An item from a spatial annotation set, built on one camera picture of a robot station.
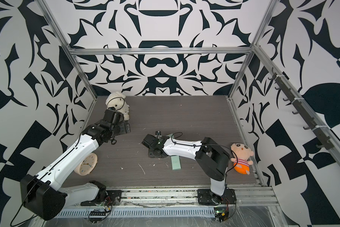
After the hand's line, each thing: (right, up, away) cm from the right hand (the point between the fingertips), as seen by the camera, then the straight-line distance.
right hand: (152, 151), depth 87 cm
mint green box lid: (+14, -5, -2) cm, 15 cm away
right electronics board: (+36, -26, -16) cm, 47 cm away
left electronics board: (-27, -29, -14) cm, 42 cm away
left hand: (-18, +17, -6) cm, 25 cm away
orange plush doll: (+53, 0, -4) cm, 53 cm away
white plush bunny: (-24, +32, +6) cm, 40 cm away
